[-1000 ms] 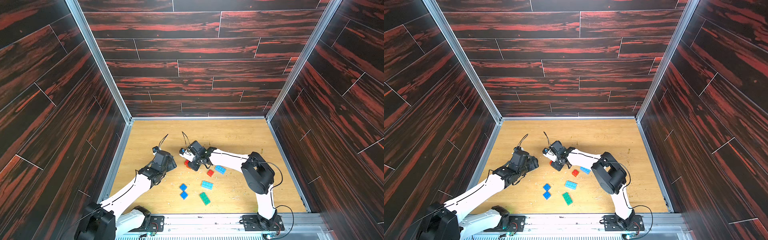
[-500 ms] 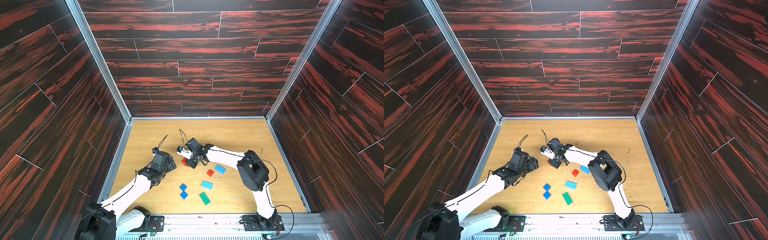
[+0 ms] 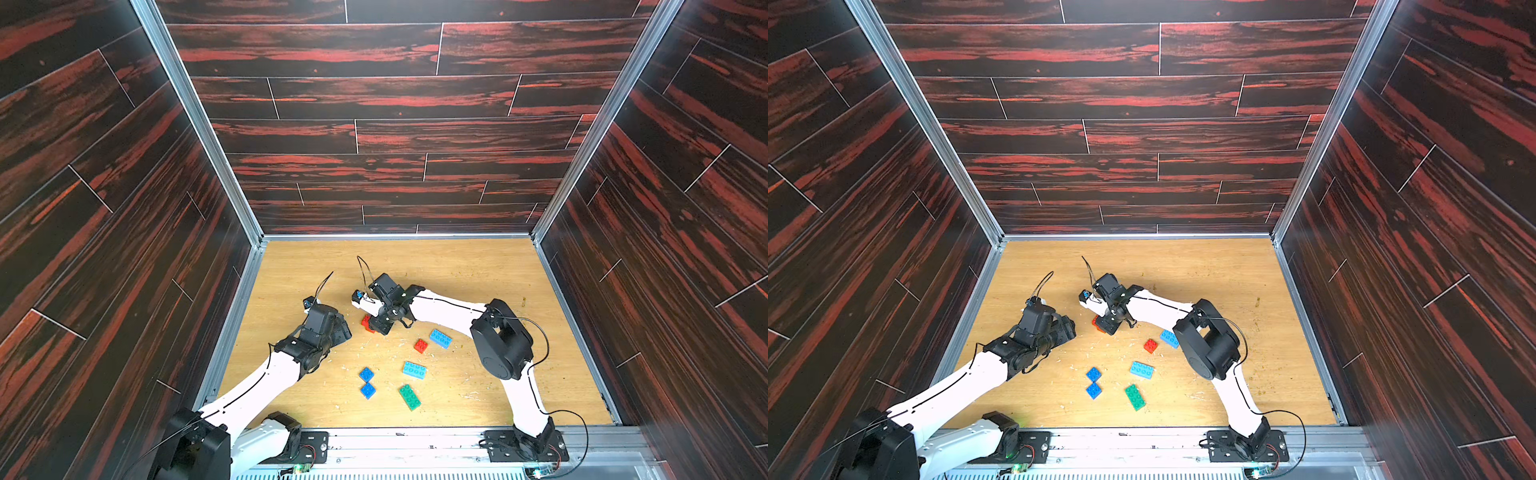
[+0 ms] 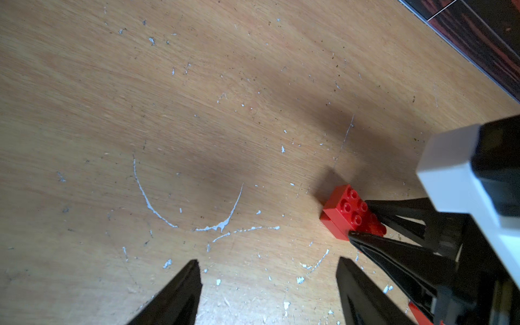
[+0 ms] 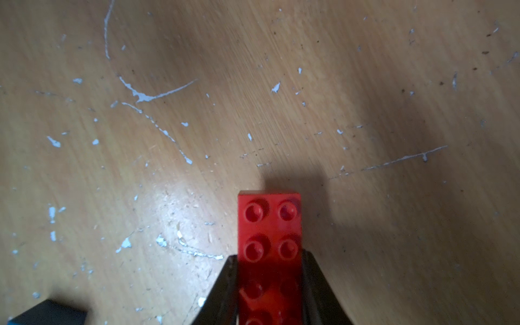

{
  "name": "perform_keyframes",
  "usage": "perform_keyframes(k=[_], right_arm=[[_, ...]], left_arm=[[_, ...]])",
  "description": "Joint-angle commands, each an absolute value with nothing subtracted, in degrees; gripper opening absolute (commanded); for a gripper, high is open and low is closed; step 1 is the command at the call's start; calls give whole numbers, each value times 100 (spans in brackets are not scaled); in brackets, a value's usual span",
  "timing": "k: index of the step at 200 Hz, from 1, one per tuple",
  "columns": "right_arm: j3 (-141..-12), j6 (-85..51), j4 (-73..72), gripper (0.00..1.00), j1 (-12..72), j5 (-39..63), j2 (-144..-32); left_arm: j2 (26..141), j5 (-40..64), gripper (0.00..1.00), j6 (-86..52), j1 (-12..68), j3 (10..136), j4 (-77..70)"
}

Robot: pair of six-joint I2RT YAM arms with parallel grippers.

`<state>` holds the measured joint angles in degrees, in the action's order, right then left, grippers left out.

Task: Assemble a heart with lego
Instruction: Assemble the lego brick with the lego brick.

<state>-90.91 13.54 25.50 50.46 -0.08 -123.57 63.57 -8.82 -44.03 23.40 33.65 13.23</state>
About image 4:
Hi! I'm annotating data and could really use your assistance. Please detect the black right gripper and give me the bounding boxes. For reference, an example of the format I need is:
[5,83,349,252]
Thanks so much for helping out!
[348,198,519,324]

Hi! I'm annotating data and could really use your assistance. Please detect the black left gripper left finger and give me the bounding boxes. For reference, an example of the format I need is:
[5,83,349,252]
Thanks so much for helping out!
[129,259,203,325]

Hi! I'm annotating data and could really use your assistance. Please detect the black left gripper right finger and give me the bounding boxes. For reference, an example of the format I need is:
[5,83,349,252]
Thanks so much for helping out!
[336,257,413,325]

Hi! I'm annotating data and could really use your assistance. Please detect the red lego brick small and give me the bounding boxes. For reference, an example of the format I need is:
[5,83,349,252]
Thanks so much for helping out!
[408,302,433,325]

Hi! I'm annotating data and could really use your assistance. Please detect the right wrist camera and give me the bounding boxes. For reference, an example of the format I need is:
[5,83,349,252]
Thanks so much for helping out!
[417,116,519,284]

